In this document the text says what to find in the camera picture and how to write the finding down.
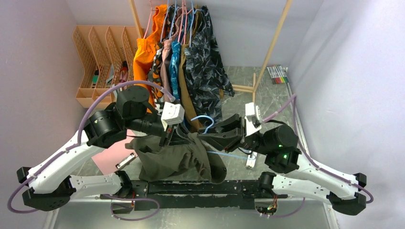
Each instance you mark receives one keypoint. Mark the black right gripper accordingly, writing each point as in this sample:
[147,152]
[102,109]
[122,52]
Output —
[227,133]

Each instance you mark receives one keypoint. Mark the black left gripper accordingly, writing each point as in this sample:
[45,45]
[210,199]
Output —
[176,134]

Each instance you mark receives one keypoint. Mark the olive green shorts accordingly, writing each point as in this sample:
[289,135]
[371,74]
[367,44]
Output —
[161,162]

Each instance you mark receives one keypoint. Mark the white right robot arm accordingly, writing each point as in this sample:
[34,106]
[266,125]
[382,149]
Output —
[291,171]

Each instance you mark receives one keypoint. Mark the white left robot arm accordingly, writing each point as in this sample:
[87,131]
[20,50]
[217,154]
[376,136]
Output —
[50,185]

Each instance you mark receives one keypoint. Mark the brown hanging shorts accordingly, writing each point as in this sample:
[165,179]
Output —
[186,101]

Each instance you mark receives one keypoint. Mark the dark leaf-print shorts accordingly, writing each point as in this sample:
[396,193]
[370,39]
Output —
[205,73]

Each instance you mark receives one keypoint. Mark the pink hanging shorts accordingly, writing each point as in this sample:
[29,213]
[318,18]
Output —
[173,29]

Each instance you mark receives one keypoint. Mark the black orange patterned shorts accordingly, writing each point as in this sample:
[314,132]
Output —
[159,22]

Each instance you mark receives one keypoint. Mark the blue patterned shorts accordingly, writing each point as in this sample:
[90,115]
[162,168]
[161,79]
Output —
[175,57]

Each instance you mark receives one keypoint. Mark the orange hanging shorts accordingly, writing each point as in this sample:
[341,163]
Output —
[142,61]

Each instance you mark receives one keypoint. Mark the white stapler on table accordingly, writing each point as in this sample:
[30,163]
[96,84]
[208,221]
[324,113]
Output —
[251,160]

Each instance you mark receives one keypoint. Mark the wooden clothes rack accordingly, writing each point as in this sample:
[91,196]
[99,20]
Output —
[256,81]

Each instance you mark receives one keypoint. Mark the pink clipboard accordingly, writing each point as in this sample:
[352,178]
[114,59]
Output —
[107,160]

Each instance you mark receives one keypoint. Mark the set of coloured markers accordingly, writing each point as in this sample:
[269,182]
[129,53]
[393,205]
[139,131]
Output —
[278,74]

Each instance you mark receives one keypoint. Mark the peach desk organizer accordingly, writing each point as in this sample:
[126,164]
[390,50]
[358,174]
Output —
[106,54]

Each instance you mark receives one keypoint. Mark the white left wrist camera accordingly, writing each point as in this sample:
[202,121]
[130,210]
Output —
[172,114]

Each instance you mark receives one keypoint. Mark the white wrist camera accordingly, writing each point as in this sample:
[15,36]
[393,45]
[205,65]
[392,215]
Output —
[172,114]
[252,118]

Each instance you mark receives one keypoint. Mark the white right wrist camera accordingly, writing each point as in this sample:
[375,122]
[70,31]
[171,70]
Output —
[252,118]

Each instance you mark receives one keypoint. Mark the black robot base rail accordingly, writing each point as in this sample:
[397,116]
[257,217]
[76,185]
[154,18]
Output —
[242,194]

